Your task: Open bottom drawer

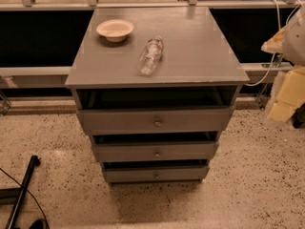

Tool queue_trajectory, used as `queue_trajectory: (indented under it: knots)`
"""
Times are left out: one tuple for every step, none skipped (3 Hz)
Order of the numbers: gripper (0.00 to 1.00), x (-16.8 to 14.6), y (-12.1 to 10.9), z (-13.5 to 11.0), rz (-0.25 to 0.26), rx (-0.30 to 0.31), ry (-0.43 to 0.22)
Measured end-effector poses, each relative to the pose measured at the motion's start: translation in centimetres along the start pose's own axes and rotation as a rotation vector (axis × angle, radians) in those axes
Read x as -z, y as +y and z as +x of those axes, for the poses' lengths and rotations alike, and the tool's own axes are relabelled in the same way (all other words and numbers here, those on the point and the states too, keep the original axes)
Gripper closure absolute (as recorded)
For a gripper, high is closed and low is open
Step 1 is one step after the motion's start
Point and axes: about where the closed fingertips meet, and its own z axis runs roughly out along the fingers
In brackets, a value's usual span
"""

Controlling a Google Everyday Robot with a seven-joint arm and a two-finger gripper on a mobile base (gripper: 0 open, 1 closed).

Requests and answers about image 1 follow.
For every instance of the black shoe tip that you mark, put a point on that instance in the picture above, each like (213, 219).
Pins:
(39, 224)

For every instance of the clear plastic water bottle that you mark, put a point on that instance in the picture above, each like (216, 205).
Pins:
(151, 55)

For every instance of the grey top drawer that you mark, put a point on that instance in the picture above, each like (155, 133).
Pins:
(153, 121)

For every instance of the metal railing frame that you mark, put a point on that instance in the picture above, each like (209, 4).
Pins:
(102, 82)

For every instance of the white paper bowl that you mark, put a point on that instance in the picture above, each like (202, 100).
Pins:
(115, 30)

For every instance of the grey drawer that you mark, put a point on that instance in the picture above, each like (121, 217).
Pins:
(155, 175)
(153, 121)
(154, 152)

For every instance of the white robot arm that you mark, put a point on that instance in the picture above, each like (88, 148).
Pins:
(288, 93)

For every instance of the black stand leg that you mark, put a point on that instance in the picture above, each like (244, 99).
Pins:
(15, 196)

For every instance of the grey wooden drawer cabinet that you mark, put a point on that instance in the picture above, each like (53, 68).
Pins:
(183, 33)

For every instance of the grey bottom drawer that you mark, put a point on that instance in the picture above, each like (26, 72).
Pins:
(155, 175)

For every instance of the grey middle drawer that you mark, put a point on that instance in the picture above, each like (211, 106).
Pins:
(154, 152)

